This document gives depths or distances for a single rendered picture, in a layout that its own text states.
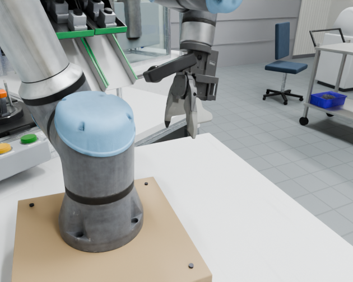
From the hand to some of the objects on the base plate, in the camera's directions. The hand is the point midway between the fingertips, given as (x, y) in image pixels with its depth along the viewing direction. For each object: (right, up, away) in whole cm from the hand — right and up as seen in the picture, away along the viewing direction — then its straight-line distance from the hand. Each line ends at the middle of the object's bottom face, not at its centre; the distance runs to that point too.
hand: (175, 133), depth 67 cm
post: (-113, +41, +120) cm, 170 cm away
